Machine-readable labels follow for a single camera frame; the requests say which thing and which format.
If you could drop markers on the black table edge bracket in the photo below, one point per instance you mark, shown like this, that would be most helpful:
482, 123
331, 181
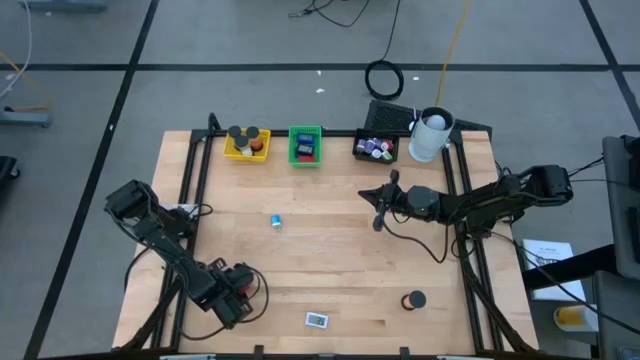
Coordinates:
404, 351
258, 350

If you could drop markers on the black desk leg bar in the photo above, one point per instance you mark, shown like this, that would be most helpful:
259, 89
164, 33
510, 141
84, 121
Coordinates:
575, 267

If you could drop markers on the black caster wheel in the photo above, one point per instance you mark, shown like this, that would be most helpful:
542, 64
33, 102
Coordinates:
6, 172

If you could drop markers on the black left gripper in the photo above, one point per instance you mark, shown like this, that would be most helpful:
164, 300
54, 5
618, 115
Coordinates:
232, 310

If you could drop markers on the black aluminium table frame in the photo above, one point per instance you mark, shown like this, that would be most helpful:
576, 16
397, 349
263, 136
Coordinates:
335, 133

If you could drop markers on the white round ball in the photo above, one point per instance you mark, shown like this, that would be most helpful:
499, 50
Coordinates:
436, 122

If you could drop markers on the black plastic basket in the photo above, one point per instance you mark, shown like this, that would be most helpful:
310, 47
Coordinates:
361, 157

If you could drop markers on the green plastic basket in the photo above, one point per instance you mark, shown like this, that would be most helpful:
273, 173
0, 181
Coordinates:
306, 129

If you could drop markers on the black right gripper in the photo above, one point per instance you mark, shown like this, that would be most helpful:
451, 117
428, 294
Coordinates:
395, 199

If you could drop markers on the yellow plastic basket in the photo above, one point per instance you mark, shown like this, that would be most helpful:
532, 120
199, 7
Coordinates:
230, 152

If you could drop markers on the white paper booklet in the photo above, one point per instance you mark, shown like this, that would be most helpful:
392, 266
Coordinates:
547, 252

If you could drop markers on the blue white USB charger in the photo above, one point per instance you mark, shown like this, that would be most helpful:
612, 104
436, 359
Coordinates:
276, 221

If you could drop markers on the white plastic tray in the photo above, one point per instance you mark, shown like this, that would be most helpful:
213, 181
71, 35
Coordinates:
316, 320

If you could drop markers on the grey stand foot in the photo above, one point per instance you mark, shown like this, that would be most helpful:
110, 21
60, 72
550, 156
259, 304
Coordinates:
25, 118

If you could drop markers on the black perforated panel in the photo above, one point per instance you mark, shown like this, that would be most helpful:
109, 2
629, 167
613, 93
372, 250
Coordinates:
387, 117

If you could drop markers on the white cylindrical bin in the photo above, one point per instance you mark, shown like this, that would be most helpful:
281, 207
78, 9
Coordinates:
425, 147

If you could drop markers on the black round cap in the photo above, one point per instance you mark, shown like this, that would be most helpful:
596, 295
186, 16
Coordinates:
417, 299

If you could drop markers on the pale purple USB charger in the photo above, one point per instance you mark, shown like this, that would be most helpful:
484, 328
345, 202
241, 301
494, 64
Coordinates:
361, 146

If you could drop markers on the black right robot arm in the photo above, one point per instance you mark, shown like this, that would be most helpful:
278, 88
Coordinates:
480, 202

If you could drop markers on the yellow white container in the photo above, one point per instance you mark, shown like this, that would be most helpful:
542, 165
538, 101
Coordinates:
572, 317

